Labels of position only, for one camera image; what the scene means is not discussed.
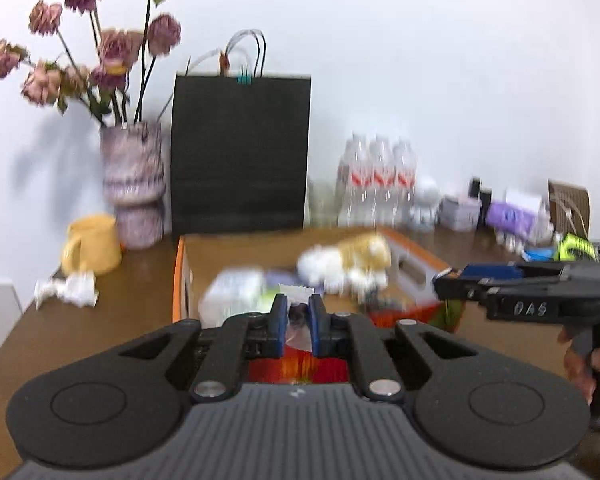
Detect red rose flower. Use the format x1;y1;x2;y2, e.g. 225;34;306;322
247;303;351;386

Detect person's hand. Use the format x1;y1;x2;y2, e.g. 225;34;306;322
564;346;600;403

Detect orange cardboard box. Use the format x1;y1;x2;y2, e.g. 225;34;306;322
172;228;465;333

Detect green black glove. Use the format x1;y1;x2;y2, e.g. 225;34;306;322
554;233;600;261

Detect purple wipes pack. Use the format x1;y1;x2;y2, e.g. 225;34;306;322
486;188;554;255

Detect white robot figurine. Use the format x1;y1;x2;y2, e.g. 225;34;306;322
408;176;442;232

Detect brown cardboard stand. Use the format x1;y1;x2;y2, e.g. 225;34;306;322
547;180;591;240

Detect white yellow plush hamster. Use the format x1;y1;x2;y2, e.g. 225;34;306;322
297;233;392;296

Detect crumpled tissue on table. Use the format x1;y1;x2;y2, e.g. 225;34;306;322
33;272;99;309

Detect left water bottle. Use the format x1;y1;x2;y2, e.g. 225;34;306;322
336;132;372;226

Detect water bottle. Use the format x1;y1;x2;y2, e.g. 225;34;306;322
336;132;372;226
370;136;396;226
393;140;417;224

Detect right water bottle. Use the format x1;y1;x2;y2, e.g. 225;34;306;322
393;140;417;224

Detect middle water bottle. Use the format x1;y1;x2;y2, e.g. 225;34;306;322
370;136;396;226

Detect clear glass cup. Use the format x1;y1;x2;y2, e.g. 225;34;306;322
308;180;337;226

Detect yellow ceramic mug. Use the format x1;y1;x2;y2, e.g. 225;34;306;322
60;214;122;276

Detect white face mask pack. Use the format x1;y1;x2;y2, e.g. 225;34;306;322
198;268;270;328

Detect black paper bag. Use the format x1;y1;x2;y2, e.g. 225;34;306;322
168;28;312;236

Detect purple marbled vase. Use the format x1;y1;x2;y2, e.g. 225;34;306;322
100;122;166;249

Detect dried pink roses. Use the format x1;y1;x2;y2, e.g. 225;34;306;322
0;0;182;127

